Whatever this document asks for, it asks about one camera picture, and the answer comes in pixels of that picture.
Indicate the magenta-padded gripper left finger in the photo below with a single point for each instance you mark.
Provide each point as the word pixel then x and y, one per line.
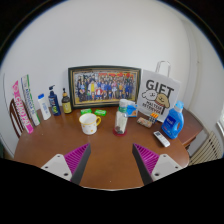
pixel 59 166

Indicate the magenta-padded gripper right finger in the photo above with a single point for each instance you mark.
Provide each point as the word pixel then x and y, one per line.
pixel 164 166

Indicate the clear green-label drink bottle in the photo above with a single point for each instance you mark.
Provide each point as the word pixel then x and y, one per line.
pixel 121 118

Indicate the white remote control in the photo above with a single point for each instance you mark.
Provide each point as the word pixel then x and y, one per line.
pixel 161 139

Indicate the blue detergent bottle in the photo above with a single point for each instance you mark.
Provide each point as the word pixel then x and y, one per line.
pixel 172 125

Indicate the white radiator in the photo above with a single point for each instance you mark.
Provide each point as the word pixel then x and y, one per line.
pixel 206 150

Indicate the small floral patterned box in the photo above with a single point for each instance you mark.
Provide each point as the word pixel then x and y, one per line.
pixel 144 122

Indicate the colourful puzzle cube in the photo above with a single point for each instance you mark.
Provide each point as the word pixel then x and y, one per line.
pixel 153 118

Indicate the white mug with yellow rim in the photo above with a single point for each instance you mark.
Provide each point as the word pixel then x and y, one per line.
pixel 88 124

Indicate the white lotion bottle blue cap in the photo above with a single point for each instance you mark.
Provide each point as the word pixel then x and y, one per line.
pixel 44 109

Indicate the amber pump bottle yellow label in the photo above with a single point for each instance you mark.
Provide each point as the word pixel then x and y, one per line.
pixel 67 106

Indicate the small green packet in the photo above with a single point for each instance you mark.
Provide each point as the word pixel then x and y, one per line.
pixel 86 111
pixel 100 112

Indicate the dark blue pump bottle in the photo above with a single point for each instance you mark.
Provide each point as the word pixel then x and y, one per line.
pixel 54 104

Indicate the blue tissue pack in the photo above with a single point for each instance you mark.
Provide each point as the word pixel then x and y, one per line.
pixel 132 110

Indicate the dark wooden chair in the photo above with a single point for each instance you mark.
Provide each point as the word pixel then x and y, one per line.
pixel 14 116

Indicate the pink and white long box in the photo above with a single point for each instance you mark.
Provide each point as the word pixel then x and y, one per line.
pixel 22 108

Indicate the green and white long box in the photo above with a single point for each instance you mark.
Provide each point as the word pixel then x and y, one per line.
pixel 30 100

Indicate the white printed paper gift bag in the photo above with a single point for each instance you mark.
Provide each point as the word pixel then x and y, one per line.
pixel 158 93

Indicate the framed group photo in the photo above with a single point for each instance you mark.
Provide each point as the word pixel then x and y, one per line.
pixel 103 86

